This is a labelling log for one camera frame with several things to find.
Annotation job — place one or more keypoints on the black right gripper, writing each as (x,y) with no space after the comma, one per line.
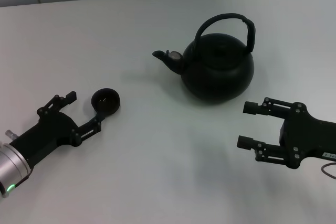
(307,134)

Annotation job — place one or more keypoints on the small black teacup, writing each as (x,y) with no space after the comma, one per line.
(105,100)

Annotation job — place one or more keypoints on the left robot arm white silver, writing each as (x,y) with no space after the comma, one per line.
(10,163)

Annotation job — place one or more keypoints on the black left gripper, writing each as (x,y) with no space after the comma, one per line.
(52,132)

